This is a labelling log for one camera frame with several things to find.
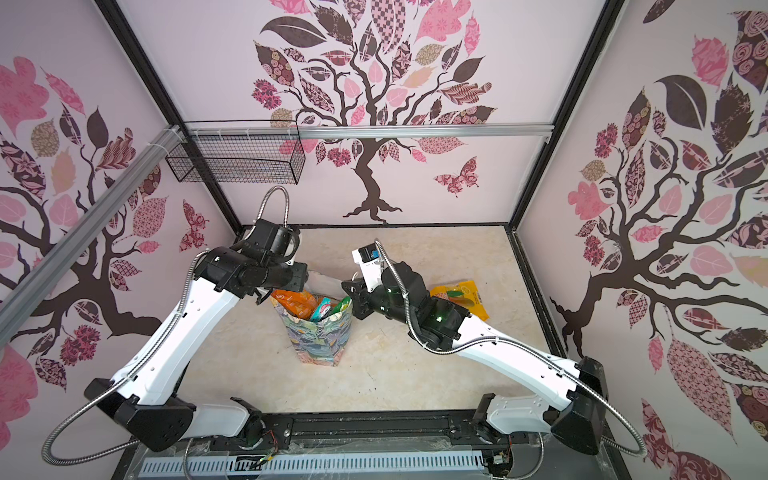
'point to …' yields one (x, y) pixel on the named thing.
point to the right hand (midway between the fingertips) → (344, 280)
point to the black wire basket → (249, 151)
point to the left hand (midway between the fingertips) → (297, 279)
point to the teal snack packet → (322, 311)
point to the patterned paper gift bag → (318, 326)
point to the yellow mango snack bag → (466, 295)
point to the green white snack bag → (345, 303)
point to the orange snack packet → (300, 303)
